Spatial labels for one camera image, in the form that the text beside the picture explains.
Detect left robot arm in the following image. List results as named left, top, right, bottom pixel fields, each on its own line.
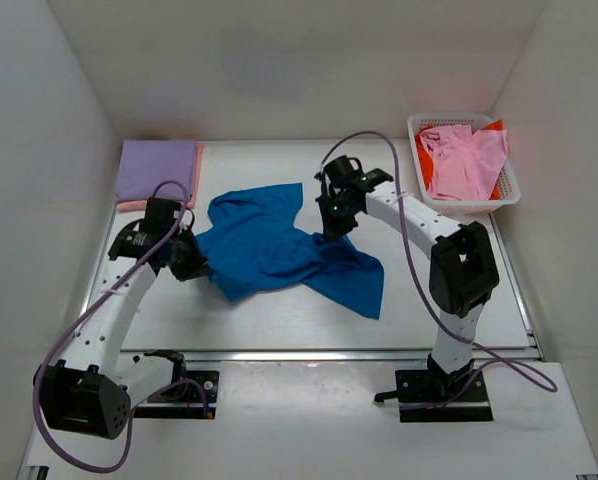
left=39, top=198, right=211, bottom=439

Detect blue polo t-shirt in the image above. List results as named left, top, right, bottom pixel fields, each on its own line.
left=197, top=183, right=384, bottom=320

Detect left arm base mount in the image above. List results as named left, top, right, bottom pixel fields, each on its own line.
left=135, top=350, right=220, bottom=420

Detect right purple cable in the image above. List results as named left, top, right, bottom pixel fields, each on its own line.
left=318, top=130, right=559, bottom=412

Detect white plastic laundry basket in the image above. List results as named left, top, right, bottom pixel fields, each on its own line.
left=407, top=113, right=520, bottom=214

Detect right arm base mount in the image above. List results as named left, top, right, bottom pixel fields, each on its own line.
left=374, top=370, right=494, bottom=423

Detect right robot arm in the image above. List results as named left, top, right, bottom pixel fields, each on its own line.
left=315, top=155, right=499, bottom=402

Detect orange t-shirt in basket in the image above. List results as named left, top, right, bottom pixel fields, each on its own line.
left=413, top=118, right=514, bottom=200

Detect pink t-shirt in basket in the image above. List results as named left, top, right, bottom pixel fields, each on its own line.
left=418, top=125, right=509, bottom=201

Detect folded salmon pink t-shirt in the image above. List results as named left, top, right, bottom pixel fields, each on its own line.
left=116, top=141, right=205, bottom=213

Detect folded purple t-shirt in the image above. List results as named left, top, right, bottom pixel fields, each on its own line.
left=115, top=139, right=198, bottom=204

